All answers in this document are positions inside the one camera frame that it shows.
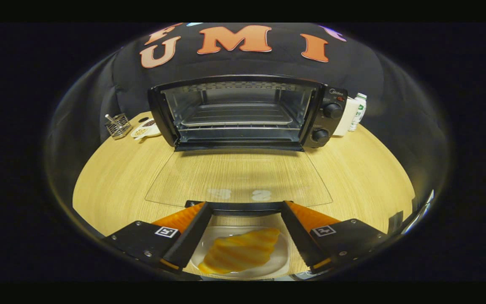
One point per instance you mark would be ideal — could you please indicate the golden croissant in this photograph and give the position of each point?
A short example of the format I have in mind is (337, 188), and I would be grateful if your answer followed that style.
(238, 251)

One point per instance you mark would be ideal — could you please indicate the metal baking tray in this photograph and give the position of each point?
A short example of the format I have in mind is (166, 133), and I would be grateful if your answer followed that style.
(236, 114)

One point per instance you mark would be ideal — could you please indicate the white pop-up toaster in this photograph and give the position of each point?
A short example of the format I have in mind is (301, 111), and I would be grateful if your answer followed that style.
(344, 120)

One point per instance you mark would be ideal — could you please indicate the white oval plate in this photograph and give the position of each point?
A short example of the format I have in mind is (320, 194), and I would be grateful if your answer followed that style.
(279, 261)

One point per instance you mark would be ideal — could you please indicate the black toaster oven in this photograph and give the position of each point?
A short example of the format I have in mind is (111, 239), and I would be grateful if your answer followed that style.
(329, 126)

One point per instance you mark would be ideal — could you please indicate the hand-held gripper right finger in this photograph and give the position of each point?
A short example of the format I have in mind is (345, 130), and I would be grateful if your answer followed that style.
(300, 238)

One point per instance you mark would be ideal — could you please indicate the small white dish with snacks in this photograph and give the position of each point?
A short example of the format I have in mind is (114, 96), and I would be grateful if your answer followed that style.
(147, 131)

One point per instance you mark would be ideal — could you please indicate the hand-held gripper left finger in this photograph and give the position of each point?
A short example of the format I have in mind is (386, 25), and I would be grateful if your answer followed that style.
(194, 236)

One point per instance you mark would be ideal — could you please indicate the white plastic bottle green label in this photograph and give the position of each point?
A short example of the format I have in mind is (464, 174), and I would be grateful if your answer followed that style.
(359, 112)

